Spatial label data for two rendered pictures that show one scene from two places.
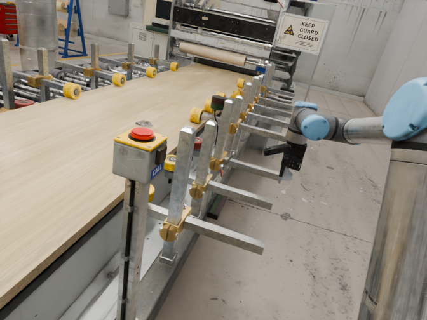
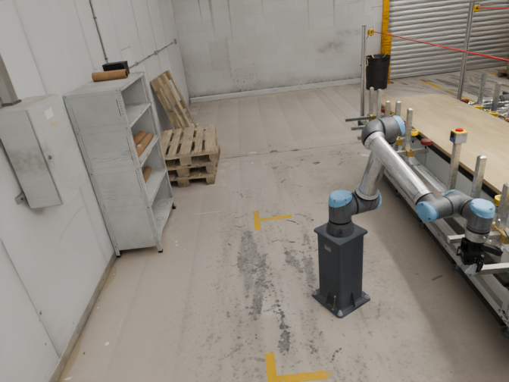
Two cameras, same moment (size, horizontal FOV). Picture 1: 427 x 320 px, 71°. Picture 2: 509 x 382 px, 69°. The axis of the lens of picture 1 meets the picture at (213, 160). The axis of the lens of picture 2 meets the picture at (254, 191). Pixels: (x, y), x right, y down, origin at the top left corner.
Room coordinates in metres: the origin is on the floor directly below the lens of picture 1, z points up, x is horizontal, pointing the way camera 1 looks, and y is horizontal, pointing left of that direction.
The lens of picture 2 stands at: (2.33, -1.44, 2.03)
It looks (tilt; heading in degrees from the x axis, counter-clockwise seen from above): 27 degrees down; 171
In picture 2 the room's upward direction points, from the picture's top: 7 degrees counter-clockwise
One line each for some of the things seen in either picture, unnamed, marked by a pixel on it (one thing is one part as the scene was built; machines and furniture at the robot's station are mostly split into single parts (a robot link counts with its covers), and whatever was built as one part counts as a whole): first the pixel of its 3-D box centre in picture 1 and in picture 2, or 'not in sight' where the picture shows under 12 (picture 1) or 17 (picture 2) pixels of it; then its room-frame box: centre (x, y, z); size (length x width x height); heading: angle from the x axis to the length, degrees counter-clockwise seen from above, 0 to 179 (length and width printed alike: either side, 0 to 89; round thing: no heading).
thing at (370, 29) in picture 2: not in sight; (366, 75); (-1.53, 0.56, 1.20); 0.15 x 0.12 x 1.00; 169
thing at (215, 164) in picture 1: (217, 160); not in sight; (1.24, -0.02, 0.85); 0.13 x 0.06 x 0.05; 169
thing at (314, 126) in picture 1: (314, 124); (457, 203); (1.09, -0.34, 1.14); 0.12 x 0.12 x 0.09; 5
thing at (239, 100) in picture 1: (230, 140); not in sight; (1.47, -0.06, 0.87); 0.03 x 0.03 x 0.48; 79
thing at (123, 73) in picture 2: not in sight; (110, 75); (-1.34, -2.04, 1.59); 0.30 x 0.08 x 0.08; 80
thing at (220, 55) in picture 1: (229, 57); not in sight; (3.64, 0.06, 1.05); 1.43 x 0.12 x 0.12; 79
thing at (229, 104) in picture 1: (218, 152); not in sight; (1.22, -0.02, 0.90); 0.03 x 0.03 x 0.48; 79
